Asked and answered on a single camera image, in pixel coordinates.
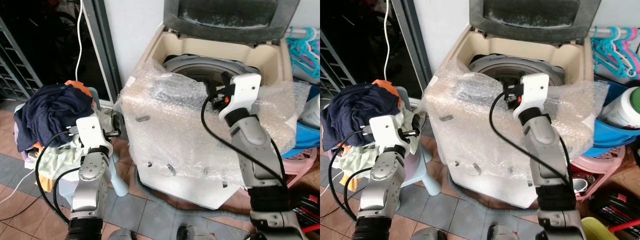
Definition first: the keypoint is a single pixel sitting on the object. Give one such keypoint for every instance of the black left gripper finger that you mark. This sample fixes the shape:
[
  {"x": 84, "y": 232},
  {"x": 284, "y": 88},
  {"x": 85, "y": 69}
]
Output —
[
  {"x": 114, "y": 133},
  {"x": 412, "y": 133}
]

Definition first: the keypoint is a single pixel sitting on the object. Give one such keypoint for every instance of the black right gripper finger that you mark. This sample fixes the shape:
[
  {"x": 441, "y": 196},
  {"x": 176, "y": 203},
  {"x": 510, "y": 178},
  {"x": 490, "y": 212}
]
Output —
[
  {"x": 226, "y": 77},
  {"x": 514, "y": 78}
]

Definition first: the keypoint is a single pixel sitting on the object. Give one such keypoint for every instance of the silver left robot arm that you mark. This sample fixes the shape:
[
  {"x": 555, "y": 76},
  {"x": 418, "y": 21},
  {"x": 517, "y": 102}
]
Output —
[
  {"x": 90, "y": 185},
  {"x": 381, "y": 186}
]

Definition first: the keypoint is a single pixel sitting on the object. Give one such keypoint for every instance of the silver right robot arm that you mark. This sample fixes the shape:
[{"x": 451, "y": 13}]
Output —
[
  {"x": 257, "y": 150},
  {"x": 547, "y": 155}
]

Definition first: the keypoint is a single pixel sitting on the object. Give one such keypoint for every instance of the beige top-load washing machine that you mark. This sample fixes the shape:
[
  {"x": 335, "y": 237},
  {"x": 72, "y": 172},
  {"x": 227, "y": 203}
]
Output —
[
  {"x": 475, "y": 165},
  {"x": 170, "y": 165}
]

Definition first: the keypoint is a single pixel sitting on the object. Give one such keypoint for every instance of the teal plastic clothes hangers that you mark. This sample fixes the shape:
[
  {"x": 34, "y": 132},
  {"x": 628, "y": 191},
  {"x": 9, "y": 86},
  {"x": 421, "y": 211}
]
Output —
[
  {"x": 607, "y": 50},
  {"x": 302, "y": 52}
]

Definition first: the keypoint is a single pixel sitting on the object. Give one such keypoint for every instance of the pink plastic clothes hanger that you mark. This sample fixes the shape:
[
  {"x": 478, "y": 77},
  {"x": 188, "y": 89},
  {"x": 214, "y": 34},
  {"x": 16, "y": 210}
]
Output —
[{"x": 631, "y": 52}]

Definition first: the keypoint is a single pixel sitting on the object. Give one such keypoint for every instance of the light blue plastic stool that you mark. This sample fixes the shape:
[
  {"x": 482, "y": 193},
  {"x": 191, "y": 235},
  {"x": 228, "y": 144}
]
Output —
[
  {"x": 117, "y": 175},
  {"x": 425, "y": 172}
]

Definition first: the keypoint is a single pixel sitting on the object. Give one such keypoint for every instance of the pale green cloth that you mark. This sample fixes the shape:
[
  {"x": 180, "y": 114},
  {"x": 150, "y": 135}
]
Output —
[
  {"x": 352, "y": 160},
  {"x": 60, "y": 157}
]

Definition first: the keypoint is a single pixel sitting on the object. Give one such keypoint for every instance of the navy blue garment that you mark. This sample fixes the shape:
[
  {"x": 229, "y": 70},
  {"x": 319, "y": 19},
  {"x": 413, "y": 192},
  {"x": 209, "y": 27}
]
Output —
[
  {"x": 357, "y": 112},
  {"x": 50, "y": 112}
]

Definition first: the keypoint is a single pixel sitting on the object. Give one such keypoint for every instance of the clear bubble wrap sheet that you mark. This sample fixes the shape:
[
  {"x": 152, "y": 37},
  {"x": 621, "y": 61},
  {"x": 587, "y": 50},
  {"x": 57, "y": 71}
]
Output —
[
  {"x": 165, "y": 125},
  {"x": 465, "y": 125}
]

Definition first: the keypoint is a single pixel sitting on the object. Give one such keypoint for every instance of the orange garment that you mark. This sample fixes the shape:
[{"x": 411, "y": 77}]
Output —
[
  {"x": 386, "y": 86},
  {"x": 79, "y": 87}
]

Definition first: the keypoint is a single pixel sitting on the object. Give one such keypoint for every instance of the dark grey washer lid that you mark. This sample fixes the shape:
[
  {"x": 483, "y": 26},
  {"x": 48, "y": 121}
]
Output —
[
  {"x": 230, "y": 17},
  {"x": 535, "y": 17}
]

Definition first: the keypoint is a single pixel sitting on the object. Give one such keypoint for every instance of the blue plastic basin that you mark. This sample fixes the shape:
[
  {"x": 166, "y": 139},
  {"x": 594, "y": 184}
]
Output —
[
  {"x": 607, "y": 140},
  {"x": 305, "y": 137}
]

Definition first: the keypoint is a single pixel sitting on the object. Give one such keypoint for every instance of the grey left robot foot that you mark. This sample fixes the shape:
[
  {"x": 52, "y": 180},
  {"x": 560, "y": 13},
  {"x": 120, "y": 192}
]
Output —
[
  {"x": 428, "y": 234},
  {"x": 121, "y": 234}
]

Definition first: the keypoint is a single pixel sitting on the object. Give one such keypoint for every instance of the grey robot foot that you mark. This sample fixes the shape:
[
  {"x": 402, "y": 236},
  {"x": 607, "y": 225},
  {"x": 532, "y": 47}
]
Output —
[
  {"x": 196, "y": 233},
  {"x": 121, "y": 234},
  {"x": 428, "y": 234},
  {"x": 504, "y": 233}
]

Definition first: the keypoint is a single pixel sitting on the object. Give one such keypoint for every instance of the grey metal gate grille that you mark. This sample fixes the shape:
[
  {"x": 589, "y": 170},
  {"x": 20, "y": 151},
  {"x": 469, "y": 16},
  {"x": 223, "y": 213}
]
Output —
[
  {"x": 332, "y": 65},
  {"x": 17, "y": 60}
]

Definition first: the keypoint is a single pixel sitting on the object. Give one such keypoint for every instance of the pink plastic basket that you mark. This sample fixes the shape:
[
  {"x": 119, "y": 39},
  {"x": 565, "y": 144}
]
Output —
[
  {"x": 597, "y": 167},
  {"x": 300, "y": 167}
]

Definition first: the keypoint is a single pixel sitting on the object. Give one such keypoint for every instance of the white tub with green lid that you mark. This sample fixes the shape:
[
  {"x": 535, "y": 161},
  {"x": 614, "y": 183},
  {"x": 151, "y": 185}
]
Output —
[{"x": 622, "y": 107}]

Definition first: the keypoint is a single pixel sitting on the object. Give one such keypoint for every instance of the white cup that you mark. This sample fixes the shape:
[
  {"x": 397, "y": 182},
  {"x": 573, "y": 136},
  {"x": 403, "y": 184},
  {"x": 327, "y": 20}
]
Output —
[{"x": 580, "y": 186}]

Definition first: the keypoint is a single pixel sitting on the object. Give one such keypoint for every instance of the black and red crate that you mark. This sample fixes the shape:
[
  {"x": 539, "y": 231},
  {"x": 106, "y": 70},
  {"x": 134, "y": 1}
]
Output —
[
  {"x": 617, "y": 207},
  {"x": 307, "y": 210}
]

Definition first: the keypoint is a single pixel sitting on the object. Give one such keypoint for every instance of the grey right robot foot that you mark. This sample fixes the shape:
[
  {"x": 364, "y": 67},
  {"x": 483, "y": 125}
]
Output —
[
  {"x": 196, "y": 233},
  {"x": 504, "y": 233}
]

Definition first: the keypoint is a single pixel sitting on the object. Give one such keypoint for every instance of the yellow plastic container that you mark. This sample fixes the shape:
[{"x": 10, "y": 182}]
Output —
[{"x": 597, "y": 230}]

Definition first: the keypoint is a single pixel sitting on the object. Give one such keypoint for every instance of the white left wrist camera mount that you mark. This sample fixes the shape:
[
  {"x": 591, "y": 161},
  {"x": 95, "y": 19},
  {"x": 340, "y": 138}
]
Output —
[
  {"x": 384, "y": 131},
  {"x": 89, "y": 131}
]

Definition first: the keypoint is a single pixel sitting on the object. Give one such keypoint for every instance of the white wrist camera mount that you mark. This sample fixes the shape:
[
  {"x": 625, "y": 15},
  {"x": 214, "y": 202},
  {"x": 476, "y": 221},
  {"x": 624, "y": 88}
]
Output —
[
  {"x": 244, "y": 92},
  {"x": 384, "y": 131},
  {"x": 89, "y": 131},
  {"x": 535, "y": 90}
]

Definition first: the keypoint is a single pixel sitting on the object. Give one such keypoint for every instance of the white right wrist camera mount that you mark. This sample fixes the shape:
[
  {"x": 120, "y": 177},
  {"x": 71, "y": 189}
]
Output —
[
  {"x": 244, "y": 92},
  {"x": 535, "y": 90}
]

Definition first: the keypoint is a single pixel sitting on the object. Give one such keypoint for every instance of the grey door frame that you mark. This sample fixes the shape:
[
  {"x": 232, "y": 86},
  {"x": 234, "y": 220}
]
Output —
[
  {"x": 412, "y": 45},
  {"x": 102, "y": 50}
]

